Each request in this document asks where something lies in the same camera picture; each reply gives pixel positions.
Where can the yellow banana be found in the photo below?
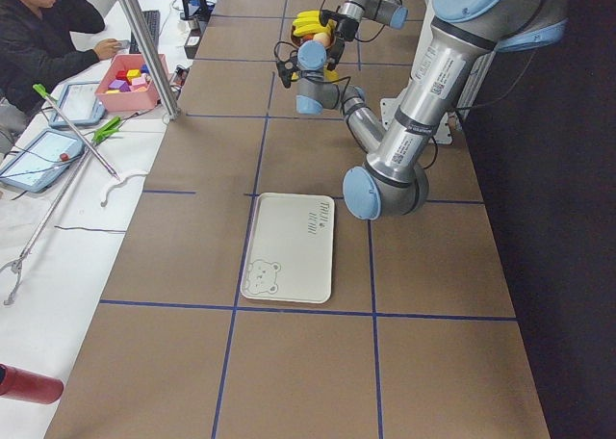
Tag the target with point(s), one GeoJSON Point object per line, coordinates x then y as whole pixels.
{"type": "Point", "coordinates": [308, 17]}
{"type": "Point", "coordinates": [300, 31]}
{"type": "Point", "coordinates": [330, 74]}

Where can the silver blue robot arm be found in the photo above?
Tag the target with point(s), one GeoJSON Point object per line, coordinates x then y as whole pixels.
{"type": "Point", "coordinates": [391, 182]}
{"type": "Point", "coordinates": [386, 13]}

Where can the brown wicker basket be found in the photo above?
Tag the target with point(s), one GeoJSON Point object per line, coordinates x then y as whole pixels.
{"type": "Point", "coordinates": [299, 41]}

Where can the pink white peach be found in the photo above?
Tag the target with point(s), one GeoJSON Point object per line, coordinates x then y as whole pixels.
{"type": "Point", "coordinates": [322, 38]}

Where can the pink bin of blocks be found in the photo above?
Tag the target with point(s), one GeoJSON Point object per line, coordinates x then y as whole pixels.
{"type": "Point", "coordinates": [127, 85]}

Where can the green clip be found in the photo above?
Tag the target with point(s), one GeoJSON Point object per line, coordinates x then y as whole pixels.
{"type": "Point", "coordinates": [105, 131]}

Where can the white bear tray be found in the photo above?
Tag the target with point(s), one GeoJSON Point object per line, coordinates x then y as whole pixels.
{"type": "Point", "coordinates": [290, 250]}

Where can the blue teach pendant far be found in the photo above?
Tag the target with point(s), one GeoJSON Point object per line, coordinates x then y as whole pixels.
{"type": "Point", "coordinates": [80, 104]}

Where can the blue teach pendant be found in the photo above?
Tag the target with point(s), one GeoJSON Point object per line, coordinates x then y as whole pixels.
{"type": "Point", "coordinates": [80, 104]}
{"type": "Point", "coordinates": [42, 161]}

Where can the white hook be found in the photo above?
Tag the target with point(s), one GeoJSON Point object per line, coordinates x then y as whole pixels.
{"type": "Point", "coordinates": [118, 181]}

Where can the person in black hoodie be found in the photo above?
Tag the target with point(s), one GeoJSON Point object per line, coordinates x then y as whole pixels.
{"type": "Point", "coordinates": [37, 48]}

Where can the blue teach pendant near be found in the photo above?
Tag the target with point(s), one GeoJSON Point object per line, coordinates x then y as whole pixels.
{"type": "Point", "coordinates": [42, 161]}

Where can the red bottle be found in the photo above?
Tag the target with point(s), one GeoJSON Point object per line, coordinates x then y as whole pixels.
{"type": "Point", "coordinates": [18, 384]}

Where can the aluminium frame post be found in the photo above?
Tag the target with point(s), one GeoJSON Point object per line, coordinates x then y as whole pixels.
{"type": "Point", "coordinates": [132, 11]}

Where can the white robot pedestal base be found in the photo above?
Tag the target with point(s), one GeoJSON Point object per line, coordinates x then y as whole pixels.
{"type": "Point", "coordinates": [441, 132]}

